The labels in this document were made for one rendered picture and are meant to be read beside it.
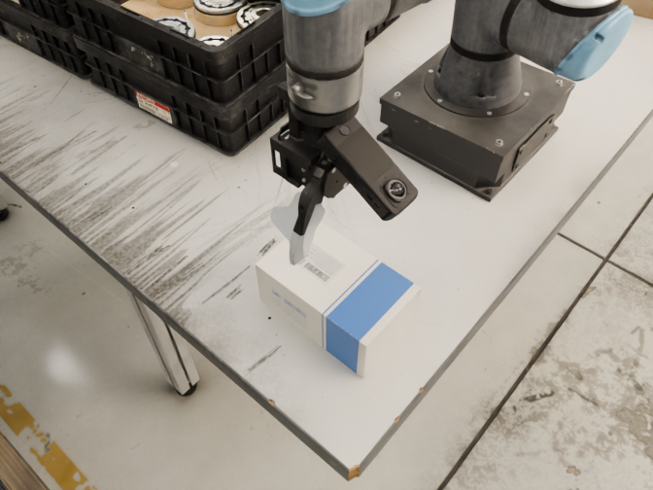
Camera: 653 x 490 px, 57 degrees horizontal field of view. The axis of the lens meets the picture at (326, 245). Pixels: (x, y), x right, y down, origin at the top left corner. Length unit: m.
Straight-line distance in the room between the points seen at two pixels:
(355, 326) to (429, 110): 0.45
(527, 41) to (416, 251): 0.35
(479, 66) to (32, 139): 0.83
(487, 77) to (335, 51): 0.54
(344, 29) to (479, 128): 0.54
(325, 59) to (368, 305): 0.36
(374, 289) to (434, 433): 0.82
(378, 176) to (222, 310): 0.39
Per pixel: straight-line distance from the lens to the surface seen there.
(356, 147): 0.63
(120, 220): 1.07
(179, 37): 1.03
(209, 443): 1.59
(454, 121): 1.06
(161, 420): 1.63
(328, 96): 0.58
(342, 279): 0.82
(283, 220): 0.70
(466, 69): 1.06
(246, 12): 1.21
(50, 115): 1.33
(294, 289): 0.82
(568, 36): 0.93
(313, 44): 0.55
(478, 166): 1.04
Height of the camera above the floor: 1.46
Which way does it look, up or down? 51 degrees down
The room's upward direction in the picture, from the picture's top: straight up
